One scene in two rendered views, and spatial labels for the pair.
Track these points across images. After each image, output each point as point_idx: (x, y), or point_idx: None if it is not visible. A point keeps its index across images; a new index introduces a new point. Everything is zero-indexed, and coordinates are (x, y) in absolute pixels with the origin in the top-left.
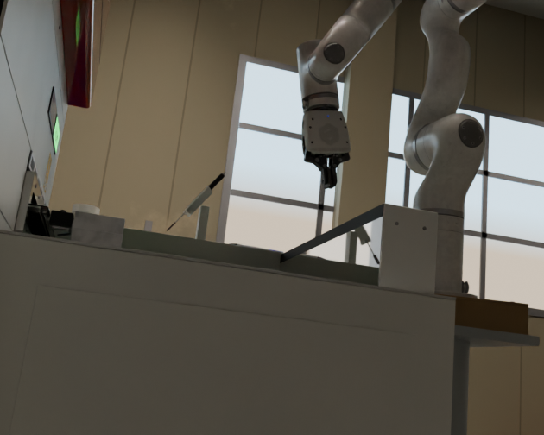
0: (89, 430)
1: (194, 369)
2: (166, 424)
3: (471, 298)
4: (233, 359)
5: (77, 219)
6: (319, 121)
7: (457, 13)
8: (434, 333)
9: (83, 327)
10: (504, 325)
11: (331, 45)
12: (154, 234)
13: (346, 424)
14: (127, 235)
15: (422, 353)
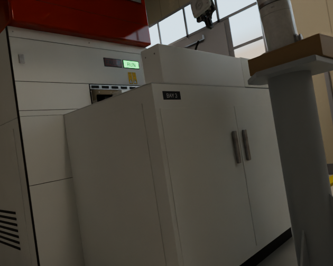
0: (85, 158)
1: (96, 136)
2: (95, 153)
3: (278, 48)
4: (102, 131)
5: (112, 95)
6: (194, 1)
7: None
8: (147, 100)
9: (78, 132)
10: (303, 55)
11: None
12: None
13: (129, 142)
14: None
15: (145, 110)
